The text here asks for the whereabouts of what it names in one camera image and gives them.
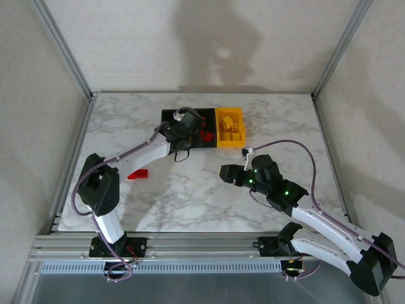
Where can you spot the aluminium frame post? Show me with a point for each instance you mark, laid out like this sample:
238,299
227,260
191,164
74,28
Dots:
64,47
340,47

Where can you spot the yellow two-by-four lego brick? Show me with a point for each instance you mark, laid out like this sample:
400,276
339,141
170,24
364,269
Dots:
227,136

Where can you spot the black plastic bin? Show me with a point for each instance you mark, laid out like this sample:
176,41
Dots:
210,117
166,114

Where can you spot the yellow plastic bin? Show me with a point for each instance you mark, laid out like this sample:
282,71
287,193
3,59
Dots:
231,144

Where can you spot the red L-shaped lego piece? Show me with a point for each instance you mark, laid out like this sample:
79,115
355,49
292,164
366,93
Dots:
142,174

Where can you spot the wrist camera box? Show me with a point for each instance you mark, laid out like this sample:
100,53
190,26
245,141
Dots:
264,164
191,120

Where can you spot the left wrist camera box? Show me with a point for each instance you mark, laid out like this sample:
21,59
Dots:
191,120

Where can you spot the wide aluminium mounting rail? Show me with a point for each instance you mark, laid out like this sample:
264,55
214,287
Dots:
202,247

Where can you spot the aluminium table side rail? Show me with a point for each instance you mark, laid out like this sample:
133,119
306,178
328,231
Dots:
75,158
324,133

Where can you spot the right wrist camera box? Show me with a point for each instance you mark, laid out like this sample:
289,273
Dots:
264,164

